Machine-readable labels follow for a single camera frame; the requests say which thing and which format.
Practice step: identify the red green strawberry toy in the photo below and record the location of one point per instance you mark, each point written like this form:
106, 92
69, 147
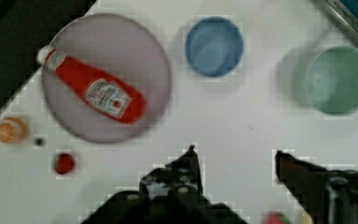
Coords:
276, 218

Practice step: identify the red ketchup bottle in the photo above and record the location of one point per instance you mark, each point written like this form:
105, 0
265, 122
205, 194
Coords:
103, 92

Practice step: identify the green mug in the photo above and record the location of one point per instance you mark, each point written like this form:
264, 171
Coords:
327, 80

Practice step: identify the grey round plate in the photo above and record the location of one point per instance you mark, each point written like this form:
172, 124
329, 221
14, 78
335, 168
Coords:
123, 48

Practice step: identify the orange slice toy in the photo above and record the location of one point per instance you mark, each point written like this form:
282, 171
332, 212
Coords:
12, 130

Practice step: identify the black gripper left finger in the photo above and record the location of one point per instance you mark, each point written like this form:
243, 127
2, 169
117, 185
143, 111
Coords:
172, 194

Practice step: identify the small red strawberry toy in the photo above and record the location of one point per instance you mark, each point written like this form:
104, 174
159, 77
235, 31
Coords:
64, 164

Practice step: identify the blue bowl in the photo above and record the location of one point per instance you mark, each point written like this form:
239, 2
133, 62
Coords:
214, 47

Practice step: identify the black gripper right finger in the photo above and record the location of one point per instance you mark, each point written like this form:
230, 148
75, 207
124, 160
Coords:
328, 196

